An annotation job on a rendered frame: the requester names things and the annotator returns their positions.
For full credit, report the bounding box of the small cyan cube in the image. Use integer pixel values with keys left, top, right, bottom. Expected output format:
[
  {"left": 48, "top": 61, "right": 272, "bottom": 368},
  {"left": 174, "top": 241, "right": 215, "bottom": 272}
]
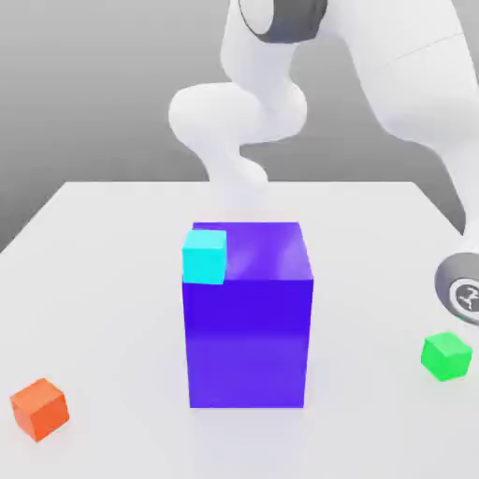
[{"left": 181, "top": 228, "right": 228, "bottom": 286}]

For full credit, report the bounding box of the small green cube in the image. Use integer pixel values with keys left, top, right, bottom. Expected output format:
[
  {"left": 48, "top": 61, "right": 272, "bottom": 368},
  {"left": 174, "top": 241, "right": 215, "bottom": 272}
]
[{"left": 419, "top": 331, "right": 473, "bottom": 383}]

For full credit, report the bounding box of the small orange cube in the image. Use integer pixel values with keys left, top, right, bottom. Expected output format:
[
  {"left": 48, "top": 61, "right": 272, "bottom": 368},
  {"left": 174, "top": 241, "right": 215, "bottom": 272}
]
[{"left": 9, "top": 377, "right": 71, "bottom": 443}]

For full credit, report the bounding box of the large blue box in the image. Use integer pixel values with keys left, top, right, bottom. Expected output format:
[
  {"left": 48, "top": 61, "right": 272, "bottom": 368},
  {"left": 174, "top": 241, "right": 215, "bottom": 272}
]
[{"left": 181, "top": 221, "right": 314, "bottom": 410}]

